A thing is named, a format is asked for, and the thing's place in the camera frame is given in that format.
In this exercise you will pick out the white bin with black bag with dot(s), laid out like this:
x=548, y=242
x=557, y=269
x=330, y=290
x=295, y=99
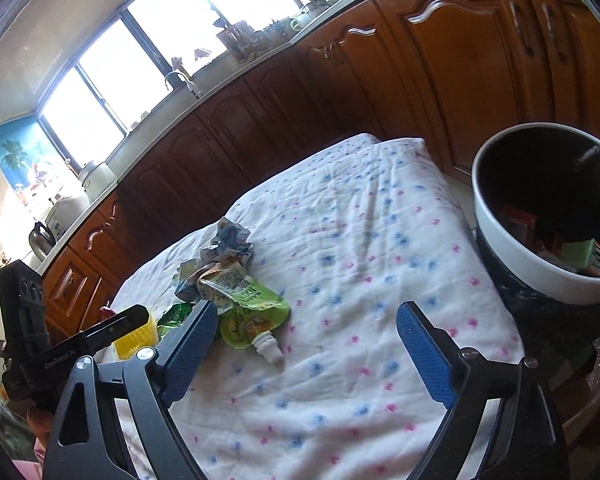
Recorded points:
x=520, y=270

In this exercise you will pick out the dark kettle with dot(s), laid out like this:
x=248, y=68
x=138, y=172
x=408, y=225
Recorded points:
x=41, y=242

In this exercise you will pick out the green mug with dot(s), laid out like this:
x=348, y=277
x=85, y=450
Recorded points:
x=297, y=24

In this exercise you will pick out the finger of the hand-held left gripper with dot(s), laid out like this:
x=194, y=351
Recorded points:
x=122, y=322

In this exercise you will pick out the light green packet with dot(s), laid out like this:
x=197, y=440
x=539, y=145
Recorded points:
x=577, y=254

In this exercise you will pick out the white printed paper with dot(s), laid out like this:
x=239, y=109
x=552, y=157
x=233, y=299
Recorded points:
x=230, y=245

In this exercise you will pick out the yellow foam fruit net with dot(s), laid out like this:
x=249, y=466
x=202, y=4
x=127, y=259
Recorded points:
x=132, y=342

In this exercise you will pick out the white rice cooker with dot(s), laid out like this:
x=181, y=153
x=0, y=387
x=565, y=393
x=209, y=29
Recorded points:
x=67, y=215

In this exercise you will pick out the green spouted juice pouch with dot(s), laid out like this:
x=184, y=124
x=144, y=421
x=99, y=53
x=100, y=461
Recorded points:
x=245, y=305

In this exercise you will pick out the person's left hand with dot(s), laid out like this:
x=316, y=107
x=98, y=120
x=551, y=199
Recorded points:
x=40, y=422

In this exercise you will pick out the white lidded pot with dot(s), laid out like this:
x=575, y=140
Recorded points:
x=97, y=177

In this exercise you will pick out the blue palm wall poster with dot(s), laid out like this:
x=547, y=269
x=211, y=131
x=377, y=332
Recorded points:
x=15, y=155

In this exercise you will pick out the red and white wrapper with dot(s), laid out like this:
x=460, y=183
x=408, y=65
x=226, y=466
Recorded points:
x=520, y=220

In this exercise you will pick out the wooden lower cabinets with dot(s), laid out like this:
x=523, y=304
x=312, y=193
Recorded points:
x=430, y=85

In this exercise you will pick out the glass teapot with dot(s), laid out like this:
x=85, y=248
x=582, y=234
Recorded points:
x=314, y=6

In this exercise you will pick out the wooden knife block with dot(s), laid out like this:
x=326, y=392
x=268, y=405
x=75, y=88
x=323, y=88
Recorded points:
x=235, y=40

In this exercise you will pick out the white dotted tablecloth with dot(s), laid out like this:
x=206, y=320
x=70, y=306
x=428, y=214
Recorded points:
x=355, y=260

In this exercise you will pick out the chrome kitchen faucet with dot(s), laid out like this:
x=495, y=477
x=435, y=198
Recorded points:
x=182, y=80

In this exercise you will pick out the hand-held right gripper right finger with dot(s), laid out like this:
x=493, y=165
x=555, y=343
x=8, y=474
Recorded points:
x=425, y=355

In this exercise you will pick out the green foil snack bag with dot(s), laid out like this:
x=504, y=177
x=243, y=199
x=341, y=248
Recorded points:
x=177, y=316

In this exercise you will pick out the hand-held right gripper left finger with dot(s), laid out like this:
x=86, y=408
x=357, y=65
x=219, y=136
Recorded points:
x=187, y=350

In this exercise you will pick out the kitchen window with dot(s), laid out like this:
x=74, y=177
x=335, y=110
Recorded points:
x=180, y=20

